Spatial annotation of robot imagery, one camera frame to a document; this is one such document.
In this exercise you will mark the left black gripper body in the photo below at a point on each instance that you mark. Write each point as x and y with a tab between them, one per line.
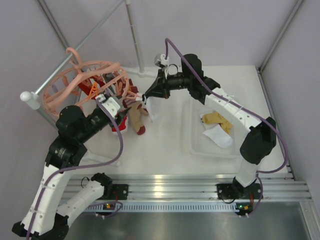
119	118

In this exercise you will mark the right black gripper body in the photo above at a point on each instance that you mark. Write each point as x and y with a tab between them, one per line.
170	83

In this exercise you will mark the white sock black stripes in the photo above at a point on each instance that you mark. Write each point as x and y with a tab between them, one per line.
152	107

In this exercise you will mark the pink round clip hanger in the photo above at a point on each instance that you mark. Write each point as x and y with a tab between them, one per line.
106	74

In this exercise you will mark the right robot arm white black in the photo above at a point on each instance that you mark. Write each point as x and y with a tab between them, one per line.
259	136

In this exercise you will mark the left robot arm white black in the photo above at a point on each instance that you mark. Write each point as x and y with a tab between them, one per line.
47	219

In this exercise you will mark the orange clothes peg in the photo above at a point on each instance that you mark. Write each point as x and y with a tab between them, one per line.
94	91

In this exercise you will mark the yellow sock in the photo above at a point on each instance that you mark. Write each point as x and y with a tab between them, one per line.
216	118

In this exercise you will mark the white perforated plastic basket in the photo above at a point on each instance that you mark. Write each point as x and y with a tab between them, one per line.
209	140

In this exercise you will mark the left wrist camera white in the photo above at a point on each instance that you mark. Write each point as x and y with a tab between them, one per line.
108	104

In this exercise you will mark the aluminium mounting rail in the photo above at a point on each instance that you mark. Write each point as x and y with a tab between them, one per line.
199	193

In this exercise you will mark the metal drying rack frame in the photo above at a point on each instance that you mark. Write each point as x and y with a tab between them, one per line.
74	64

